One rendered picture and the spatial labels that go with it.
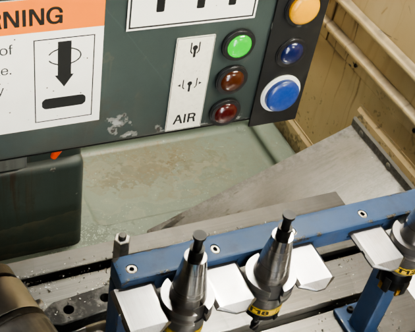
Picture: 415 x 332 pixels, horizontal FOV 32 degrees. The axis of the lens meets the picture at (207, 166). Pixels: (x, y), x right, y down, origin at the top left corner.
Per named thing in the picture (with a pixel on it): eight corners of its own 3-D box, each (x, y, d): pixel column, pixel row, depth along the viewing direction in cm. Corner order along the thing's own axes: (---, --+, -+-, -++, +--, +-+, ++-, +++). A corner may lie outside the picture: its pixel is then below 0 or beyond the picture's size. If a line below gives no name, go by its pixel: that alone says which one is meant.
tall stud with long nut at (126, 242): (128, 290, 124) (134, 239, 115) (112, 293, 123) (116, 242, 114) (122, 277, 126) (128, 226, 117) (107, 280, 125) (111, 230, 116)
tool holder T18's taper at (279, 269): (283, 256, 91) (295, 220, 87) (293, 285, 88) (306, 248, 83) (249, 259, 90) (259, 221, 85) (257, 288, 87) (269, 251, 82)
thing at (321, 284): (338, 286, 91) (340, 282, 90) (302, 297, 89) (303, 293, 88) (311, 246, 95) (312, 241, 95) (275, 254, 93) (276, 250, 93)
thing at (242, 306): (260, 308, 87) (261, 304, 86) (220, 320, 85) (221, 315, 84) (235, 264, 91) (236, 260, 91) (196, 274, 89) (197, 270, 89)
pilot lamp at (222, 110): (236, 123, 59) (241, 102, 58) (212, 128, 59) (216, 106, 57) (234, 118, 60) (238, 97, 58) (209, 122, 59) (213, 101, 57)
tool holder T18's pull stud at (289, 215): (287, 229, 85) (294, 208, 83) (292, 240, 84) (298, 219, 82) (273, 230, 85) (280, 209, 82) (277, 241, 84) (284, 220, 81)
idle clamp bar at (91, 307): (197, 302, 124) (201, 278, 120) (49, 354, 113) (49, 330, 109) (184, 280, 127) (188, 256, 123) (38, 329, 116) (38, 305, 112)
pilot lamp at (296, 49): (302, 64, 58) (308, 41, 56) (277, 68, 57) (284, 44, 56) (298, 60, 58) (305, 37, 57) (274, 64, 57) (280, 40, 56)
